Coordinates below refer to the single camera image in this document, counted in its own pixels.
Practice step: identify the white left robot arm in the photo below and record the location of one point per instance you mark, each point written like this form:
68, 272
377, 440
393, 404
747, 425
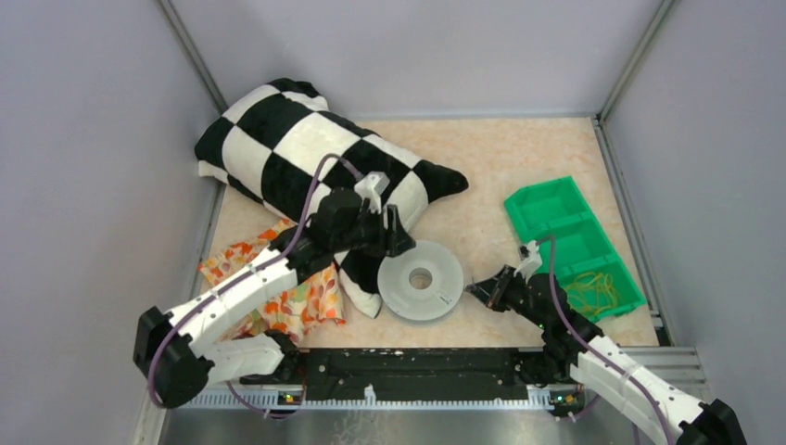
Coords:
179, 351

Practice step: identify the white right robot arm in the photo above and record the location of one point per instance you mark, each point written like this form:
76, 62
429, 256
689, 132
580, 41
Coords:
577, 349

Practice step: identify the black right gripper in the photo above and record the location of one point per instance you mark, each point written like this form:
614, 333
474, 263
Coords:
491, 291

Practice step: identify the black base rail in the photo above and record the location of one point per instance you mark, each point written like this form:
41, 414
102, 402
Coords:
441, 374

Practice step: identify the black white checkered blanket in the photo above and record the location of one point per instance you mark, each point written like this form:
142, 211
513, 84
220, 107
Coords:
282, 147

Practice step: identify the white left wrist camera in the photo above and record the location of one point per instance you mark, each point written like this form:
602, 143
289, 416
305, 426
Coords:
371, 187

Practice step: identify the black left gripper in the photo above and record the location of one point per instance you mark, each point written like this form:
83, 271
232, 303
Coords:
390, 241

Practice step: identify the grey plastic cable spool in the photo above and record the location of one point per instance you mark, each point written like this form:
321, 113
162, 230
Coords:
423, 285

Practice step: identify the green plastic compartment bin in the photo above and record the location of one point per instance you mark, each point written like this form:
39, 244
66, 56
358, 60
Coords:
597, 282

